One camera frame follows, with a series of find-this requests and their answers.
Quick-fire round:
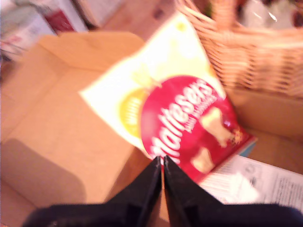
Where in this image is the yellow kitchen towel pack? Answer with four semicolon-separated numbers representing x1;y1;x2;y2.
0;0;56;61

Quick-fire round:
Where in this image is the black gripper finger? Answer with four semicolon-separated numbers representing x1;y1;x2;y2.
106;156;162;227
163;155;223;227

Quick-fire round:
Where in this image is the white printed paper sheet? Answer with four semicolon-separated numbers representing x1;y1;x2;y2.
201;155;303;213

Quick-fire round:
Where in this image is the brown cardboard box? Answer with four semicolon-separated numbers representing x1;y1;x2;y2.
0;30;303;227

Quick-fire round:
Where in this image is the cream labelled carton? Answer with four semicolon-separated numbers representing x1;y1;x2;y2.
30;0;88;35

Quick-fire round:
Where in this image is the red Maltesers bunnies bag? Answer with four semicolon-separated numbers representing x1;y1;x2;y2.
79;11;258;184

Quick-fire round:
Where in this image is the woven wicker basket with handle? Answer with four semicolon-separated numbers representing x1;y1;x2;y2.
175;0;303;100

